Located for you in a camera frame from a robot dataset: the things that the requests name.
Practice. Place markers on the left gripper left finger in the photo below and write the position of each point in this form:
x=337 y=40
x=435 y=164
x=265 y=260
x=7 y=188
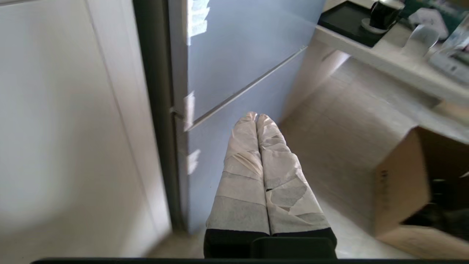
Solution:
x=240 y=190

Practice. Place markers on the clear glass cup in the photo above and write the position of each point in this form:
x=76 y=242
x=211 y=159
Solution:
x=421 y=40

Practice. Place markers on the black mug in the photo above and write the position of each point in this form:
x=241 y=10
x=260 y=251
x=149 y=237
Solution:
x=384 y=14

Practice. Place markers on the grey fridge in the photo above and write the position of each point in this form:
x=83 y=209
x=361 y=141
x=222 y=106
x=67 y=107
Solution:
x=176 y=117

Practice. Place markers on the white cabinet panel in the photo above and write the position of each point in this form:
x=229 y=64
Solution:
x=73 y=128

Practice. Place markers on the cardboard box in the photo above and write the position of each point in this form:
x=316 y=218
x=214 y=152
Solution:
x=421 y=194

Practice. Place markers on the grey fridge drawer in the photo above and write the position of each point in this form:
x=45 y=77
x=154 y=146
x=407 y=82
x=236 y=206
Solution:
x=227 y=154

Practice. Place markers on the grey fridge door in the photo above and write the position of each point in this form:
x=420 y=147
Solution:
x=242 y=47

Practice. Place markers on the black tray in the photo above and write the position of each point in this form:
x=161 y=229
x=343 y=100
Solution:
x=348 y=20

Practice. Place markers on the white saucer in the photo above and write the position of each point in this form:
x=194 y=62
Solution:
x=370 y=28

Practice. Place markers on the white counter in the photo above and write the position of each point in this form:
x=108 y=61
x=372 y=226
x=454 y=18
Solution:
x=395 y=62

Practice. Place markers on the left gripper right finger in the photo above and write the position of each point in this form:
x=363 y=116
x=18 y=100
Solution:
x=289 y=190

